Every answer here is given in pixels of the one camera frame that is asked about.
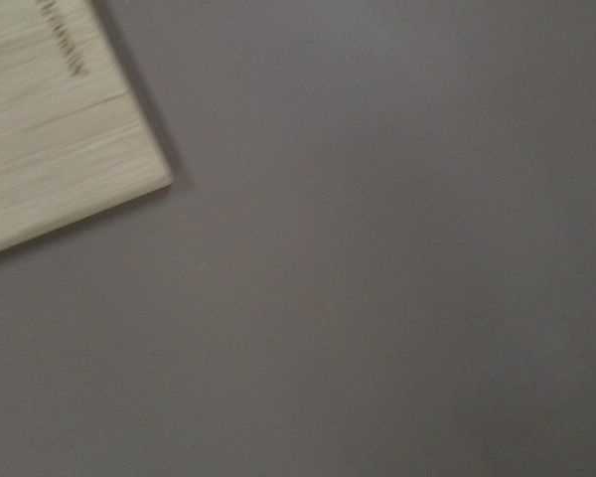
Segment bamboo cutting board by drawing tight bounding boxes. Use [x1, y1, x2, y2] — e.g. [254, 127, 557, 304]
[0, 1, 172, 251]

